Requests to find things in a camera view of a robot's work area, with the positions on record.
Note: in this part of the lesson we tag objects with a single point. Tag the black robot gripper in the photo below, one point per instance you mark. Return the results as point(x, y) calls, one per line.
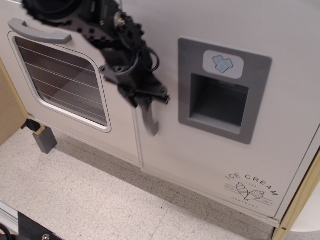
point(135, 83)

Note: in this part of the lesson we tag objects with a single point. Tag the grey fridge door handle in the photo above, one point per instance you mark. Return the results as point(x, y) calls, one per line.
point(151, 125)

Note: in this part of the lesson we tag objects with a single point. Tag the white toy fridge door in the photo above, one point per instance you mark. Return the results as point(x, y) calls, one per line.
point(259, 179)

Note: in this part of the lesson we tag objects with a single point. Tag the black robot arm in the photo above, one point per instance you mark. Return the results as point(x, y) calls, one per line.
point(128, 59)

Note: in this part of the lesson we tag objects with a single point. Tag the grey ice dispenser panel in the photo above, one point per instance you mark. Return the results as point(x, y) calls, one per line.
point(220, 89)

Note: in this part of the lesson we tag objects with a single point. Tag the white toy oven door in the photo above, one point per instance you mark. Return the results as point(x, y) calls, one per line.
point(61, 87)

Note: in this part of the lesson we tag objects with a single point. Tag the grey kitchen leg foot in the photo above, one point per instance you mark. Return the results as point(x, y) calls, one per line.
point(46, 140)

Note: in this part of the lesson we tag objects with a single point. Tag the light wooden left panel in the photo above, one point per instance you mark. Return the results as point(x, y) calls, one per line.
point(12, 112)

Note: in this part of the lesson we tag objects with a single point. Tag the grey oven door handle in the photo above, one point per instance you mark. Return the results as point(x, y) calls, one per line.
point(20, 27)

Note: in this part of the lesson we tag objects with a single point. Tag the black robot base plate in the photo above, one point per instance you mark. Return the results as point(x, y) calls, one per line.
point(32, 230)

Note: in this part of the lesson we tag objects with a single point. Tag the wooden kitchen side post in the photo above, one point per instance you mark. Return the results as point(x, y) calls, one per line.
point(300, 199)

